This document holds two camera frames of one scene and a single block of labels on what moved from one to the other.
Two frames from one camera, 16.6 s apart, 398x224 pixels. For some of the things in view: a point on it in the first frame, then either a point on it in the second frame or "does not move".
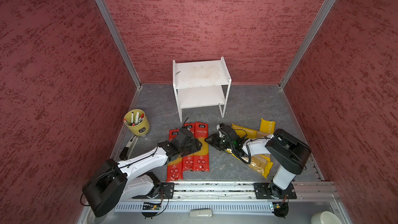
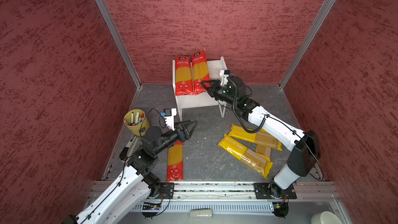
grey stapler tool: [126, 152] does not move
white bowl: [325, 217] does not move
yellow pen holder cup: [137, 121] does not move
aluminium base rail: [197, 196] does not move
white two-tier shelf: [201, 83] does not move
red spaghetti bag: [201, 161] -> [184, 84]
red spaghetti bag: [188, 161] -> [200, 70]
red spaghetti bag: [174, 169] does not move
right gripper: [214, 139] -> [212, 89]
